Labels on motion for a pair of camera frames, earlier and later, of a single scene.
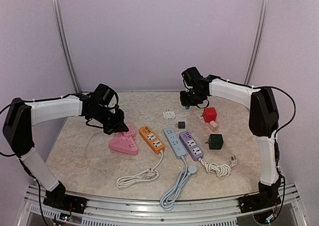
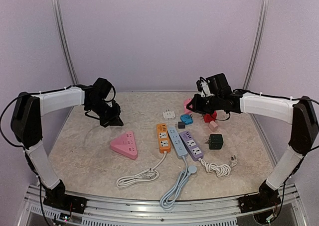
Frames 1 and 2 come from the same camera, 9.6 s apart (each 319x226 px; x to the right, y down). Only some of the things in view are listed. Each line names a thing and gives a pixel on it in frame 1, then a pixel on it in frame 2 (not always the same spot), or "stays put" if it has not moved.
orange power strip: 153,141 -> 163,138
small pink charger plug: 213,126 stays put
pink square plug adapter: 131,132 -> 187,111
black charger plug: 181,125 stays put
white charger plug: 169,115 stays put
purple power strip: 191,146 stays put
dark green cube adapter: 216,141 stays put
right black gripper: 189,100 -> 199,104
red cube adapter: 210,114 stays put
